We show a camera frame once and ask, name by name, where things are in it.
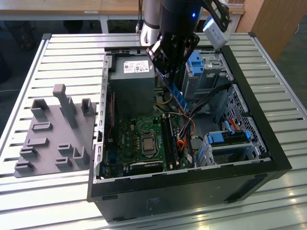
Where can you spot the black PC case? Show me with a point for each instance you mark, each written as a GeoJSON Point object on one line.
{"type": "Point", "coordinates": [192, 191]}

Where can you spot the grey parts rack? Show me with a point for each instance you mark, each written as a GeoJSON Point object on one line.
{"type": "Point", "coordinates": [55, 143]}

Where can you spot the green motherboard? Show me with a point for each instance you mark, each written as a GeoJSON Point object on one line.
{"type": "Point", "coordinates": [129, 134]}

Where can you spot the black RAM slot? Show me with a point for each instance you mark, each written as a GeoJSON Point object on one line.
{"type": "Point", "coordinates": [171, 136]}
{"type": "Point", "coordinates": [166, 143]}

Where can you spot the blue disk carrier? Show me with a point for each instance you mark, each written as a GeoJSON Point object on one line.
{"type": "Point", "coordinates": [217, 138]}
{"type": "Point", "coordinates": [196, 65]}

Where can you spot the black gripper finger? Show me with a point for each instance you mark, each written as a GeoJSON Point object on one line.
{"type": "Point", "coordinates": [160, 57]}
{"type": "Point", "coordinates": [187, 45]}

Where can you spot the grey metal disk bay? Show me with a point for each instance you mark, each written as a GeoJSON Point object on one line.
{"type": "Point", "coordinates": [239, 151]}
{"type": "Point", "coordinates": [208, 81]}

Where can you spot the blue RAM stick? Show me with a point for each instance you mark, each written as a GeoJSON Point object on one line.
{"type": "Point", "coordinates": [178, 95]}

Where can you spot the grey power supply unit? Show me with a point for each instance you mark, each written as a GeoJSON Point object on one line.
{"type": "Point", "coordinates": [129, 91]}

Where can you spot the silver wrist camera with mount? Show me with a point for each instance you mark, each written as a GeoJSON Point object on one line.
{"type": "Point", "coordinates": [216, 33]}

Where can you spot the long wooden desk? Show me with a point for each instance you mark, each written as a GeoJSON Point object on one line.
{"type": "Point", "coordinates": [60, 6]}

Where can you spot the black graphics card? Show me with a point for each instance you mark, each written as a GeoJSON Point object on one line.
{"type": "Point", "coordinates": [146, 166]}

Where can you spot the silver CPU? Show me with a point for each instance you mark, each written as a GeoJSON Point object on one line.
{"type": "Point", "coordinates": [148, 146]}

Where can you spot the wooden cabinet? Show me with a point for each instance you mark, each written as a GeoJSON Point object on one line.
{"type": "Point", "coordinates": [275, 24]}

